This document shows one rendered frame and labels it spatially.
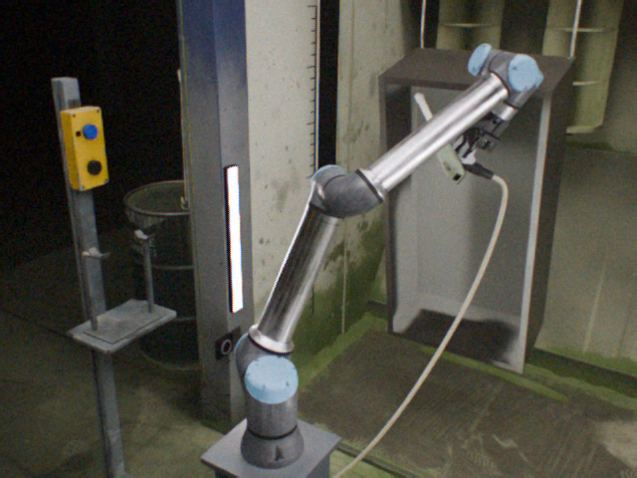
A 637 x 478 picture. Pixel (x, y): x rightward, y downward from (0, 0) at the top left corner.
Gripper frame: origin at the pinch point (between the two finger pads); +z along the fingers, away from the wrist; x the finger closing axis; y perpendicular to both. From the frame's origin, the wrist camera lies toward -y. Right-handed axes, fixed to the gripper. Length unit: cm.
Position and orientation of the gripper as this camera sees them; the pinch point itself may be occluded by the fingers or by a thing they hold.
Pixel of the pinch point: (451, 159)
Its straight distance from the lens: 216.7
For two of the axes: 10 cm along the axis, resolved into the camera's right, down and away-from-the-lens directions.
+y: 8.6, 2.9, 4.2
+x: -1.4, -6.7, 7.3
